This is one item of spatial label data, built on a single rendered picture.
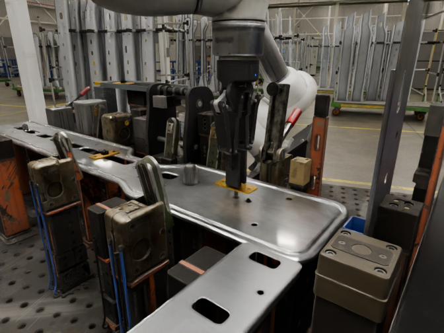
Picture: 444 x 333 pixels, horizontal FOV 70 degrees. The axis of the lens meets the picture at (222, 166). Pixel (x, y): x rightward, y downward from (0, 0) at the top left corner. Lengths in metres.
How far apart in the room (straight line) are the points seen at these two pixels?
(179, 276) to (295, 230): 0.20
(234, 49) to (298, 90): 0.82
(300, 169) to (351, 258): 0.32
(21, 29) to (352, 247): 4.39
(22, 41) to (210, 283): 4.29
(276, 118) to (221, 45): 0.24
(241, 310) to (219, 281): 0.06
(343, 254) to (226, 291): 0.15
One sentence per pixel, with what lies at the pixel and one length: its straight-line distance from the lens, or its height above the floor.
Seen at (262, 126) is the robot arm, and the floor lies 0.99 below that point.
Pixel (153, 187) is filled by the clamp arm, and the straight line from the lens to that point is 0.53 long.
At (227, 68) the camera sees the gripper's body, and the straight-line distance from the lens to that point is 0.56.
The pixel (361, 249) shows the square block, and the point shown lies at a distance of 0.42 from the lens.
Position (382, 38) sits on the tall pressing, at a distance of 7.83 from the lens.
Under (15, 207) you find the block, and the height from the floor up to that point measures 0.80.
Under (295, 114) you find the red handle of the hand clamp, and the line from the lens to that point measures 0.81.
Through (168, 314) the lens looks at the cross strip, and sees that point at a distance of 0.40.
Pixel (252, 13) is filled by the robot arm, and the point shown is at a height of 1.34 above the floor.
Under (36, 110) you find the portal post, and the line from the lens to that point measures 4.61.
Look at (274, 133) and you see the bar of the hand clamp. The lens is 0.74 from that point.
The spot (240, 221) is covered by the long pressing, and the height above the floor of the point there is 1.00.
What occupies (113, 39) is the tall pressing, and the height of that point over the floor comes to 1.48.
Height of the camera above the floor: 1.28
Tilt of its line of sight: 19 degrees down
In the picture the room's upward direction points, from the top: straight up
